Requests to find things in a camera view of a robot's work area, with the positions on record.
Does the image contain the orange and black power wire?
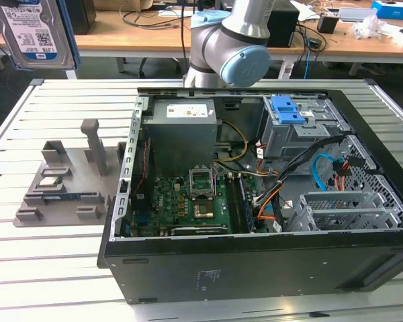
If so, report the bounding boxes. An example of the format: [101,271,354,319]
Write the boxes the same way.
[333,156,379,193]

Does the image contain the hard disk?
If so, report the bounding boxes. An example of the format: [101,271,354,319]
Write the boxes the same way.
[0,0,78,71]

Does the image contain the grey metal disk bay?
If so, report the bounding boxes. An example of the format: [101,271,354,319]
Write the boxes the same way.
[287,191,403,232]

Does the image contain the metal socket cover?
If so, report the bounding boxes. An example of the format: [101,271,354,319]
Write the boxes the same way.
[189,167,214,199]

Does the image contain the grey power supply unit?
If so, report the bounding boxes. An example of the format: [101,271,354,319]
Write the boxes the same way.
[142,99,219,168]

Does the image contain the green motherboard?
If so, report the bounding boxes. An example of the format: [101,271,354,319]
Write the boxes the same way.
[130,174,266,235]

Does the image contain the CPU socket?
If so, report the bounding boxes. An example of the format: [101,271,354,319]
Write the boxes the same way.
[191,199,216,219]

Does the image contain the black RAM slot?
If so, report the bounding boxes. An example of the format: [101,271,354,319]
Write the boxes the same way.
[225,174,242,233]
[234,176,251,233]

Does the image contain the installed RAM stick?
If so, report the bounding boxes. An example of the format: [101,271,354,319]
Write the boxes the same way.
[240,176,257,232]

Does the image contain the black graphics card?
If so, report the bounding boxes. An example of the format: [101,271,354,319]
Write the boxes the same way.
[169,225,230,236]

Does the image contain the grey optical drive cage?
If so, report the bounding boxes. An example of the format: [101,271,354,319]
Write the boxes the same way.
[258,95,352,160]

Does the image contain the blue plastic drive latch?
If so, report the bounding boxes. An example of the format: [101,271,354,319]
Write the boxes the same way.
[270,95,306,124]

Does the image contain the black open PC case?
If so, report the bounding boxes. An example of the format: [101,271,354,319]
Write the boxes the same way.
[97,78,403,305]

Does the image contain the grey parts rack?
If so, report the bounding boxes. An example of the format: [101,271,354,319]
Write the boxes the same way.
[13,119,127,228]

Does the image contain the wooden desk white legs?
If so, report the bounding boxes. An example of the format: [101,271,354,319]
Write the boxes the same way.
[0,8,194,80]

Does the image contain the blue RAM stick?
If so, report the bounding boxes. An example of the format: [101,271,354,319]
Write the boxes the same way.
[42,193,83,201]

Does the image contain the black speaker box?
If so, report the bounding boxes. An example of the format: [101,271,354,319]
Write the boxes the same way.
[267,0,302,48]

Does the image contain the wooden desk with clutter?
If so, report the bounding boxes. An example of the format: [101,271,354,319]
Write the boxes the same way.
[268,6,403,80]

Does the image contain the small black cube box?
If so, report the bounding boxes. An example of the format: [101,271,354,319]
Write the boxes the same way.
[317,15,340,34]

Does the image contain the black computer tower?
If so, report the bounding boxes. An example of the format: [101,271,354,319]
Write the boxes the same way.
[65,0,97,36]

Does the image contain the crumpled clear plastic bag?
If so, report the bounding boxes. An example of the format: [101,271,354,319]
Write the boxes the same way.
[351,15,390,41]

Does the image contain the grey flat box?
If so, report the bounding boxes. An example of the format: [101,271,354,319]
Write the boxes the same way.
[339,7,379,23]

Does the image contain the blue cardboard box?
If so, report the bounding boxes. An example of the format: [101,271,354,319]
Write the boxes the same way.
[371,0,403,21]

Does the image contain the yellow wire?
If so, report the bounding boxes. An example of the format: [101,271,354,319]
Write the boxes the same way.
[216,121,249,164]

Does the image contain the orange wire bundle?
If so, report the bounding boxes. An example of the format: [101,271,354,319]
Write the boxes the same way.
[256,189,280,221]

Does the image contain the black cable bundle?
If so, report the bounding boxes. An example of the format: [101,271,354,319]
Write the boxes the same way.
[251,133,349,209]

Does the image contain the blue data wire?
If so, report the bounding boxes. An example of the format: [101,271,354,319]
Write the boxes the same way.
[311,152,336,193]

